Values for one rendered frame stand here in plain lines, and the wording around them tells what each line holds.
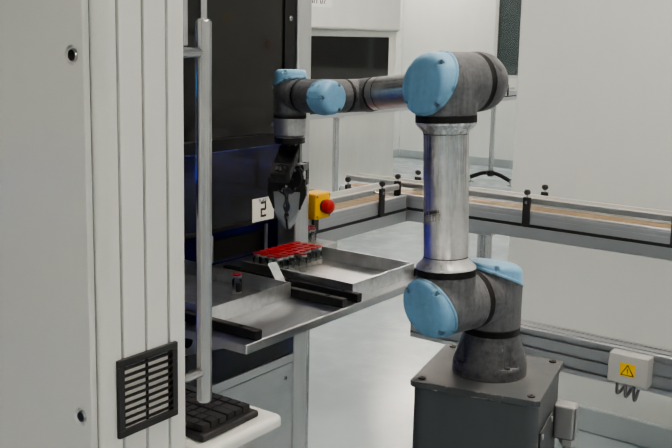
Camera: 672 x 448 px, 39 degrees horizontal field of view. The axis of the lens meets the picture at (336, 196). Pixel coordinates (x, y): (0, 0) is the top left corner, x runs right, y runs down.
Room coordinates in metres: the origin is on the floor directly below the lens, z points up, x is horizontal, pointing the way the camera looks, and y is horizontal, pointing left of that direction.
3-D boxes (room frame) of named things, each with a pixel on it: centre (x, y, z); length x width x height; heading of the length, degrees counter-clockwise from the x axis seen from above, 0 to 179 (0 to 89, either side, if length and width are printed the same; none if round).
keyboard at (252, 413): (1.61, 0.33, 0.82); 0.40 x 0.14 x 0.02; 55
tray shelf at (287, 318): (2.14, 0.15, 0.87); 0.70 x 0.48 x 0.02; 144
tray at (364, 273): (2.25, 0.02, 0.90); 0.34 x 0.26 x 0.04; 54
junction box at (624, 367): (2.69, -0.89, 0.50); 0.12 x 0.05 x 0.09; 54
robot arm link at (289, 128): (2.16, 0.11, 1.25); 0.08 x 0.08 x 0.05
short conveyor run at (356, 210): (2.90, 0.01, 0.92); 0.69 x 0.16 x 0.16; 144
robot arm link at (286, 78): (2.16, 0.11, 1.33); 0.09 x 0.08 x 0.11; 40
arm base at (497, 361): (1.85, -0.32, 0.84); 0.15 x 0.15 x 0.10
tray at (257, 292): (2.04, 0.31, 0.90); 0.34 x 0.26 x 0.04; 54
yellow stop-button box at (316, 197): (2.59, 0.06, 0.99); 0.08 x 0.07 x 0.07; 54
